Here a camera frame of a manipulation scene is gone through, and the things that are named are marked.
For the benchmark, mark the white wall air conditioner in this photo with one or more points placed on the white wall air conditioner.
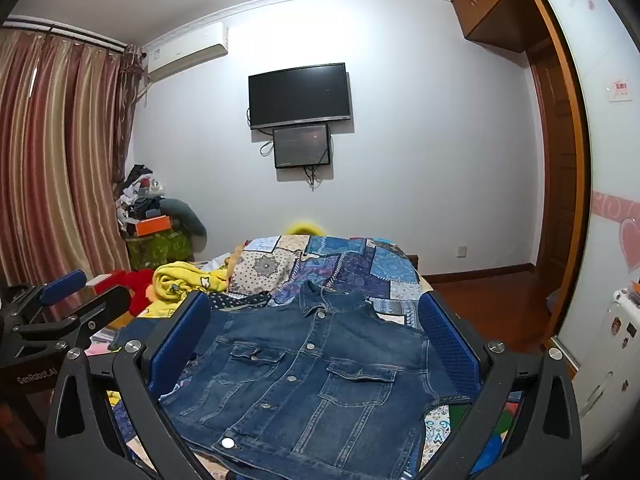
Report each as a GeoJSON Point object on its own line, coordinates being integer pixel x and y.
{"type": "Point", "coordinates": [187, 52]}

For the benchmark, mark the small black wall monitor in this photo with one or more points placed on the small black wall monitor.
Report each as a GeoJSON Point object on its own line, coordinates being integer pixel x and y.
{"type": "Point", "coordinates": [301, 145]}

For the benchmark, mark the yellow cartoon print blanket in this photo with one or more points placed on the yellow cartoon print blanket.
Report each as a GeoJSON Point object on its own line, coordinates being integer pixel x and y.
{"type": "Point", "coordinates": [185, 282]}

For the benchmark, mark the pile of mixed clothes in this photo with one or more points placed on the pile of mixed clothes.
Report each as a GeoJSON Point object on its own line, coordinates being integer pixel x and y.
{"type": "Point", "coordinates": [142, 195]}

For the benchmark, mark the blue denim jacket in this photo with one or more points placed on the blue denim jacket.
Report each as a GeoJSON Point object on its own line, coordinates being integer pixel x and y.
{"type": "Point", "coordinates": [300, 375]}

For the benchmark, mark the white appliance with stickers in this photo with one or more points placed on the white appliance with stickers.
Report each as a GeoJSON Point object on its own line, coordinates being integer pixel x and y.
{"type": "Point", "coordinates": [610, 360]}

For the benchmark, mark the colourful printed bedsheet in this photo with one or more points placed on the colourful printed bedsheet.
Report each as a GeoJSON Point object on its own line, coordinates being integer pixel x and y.
{"type": "Point", "coordinates": [440, 425]}

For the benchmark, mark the red plush toy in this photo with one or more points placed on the red plush toy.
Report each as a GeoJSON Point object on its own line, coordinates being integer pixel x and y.
{"type": "Point", "coordinates": [127, 290]}

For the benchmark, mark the orange box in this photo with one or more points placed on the orange box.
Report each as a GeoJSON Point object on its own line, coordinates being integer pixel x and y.
{"type": "Point", "coordinates": [154, 225]}

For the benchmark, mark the black wall television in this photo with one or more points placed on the black wall television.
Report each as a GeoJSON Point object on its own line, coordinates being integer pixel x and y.
{"type": "Point", "coordinates": [299, 95]}

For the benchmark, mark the striped red beige curtain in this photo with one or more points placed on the striped red beige curtain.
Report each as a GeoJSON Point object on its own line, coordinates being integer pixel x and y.
{"type": "Point", "coordinates": [55, 160]}

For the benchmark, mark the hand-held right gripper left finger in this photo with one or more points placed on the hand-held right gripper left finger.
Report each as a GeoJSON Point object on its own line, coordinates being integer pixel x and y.
{"type": "Point", "coordinates": [182, 340]}

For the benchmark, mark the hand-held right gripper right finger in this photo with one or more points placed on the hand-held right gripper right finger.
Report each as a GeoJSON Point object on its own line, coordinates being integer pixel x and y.
{"type": "Point", "coordinates": [450, 340]}

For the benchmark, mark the white sliding wardrobe door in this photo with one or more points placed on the white sliding wardrobe door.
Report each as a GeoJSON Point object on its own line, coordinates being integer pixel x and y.
{"type": "Point", "coordinates": [600, 160]}

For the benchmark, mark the yellow round object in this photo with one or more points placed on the yellow round object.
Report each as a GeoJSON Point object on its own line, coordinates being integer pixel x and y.
{"type": "Point", "coordinates": [302, 228]}

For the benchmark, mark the wooden door frame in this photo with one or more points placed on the wooden door frame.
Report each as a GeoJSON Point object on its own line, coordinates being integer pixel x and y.
{"type": "Point", "coordinates": [562, 185]}

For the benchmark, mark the curtain rod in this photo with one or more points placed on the curtain rod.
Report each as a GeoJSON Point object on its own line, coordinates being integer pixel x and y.
{"type": "Point", "coordinates": [65, 32]}

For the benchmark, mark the wooden overhead cabinet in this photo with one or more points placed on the wooden overhead cabinet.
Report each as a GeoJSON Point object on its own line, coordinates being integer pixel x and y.
{"type": "Point", "coordinates": [492, 7]}

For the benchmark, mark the small pink door sticker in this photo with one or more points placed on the small pink door sticker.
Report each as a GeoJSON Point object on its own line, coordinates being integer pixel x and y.
{"type": "Point", "coordinates": [621, 89]}

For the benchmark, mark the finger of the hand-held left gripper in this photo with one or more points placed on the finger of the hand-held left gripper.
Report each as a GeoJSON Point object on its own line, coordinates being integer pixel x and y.
{"type": "Point", "coordinates": [62, 287]}
{"type": "Point", "coordinates": [102, 310]}

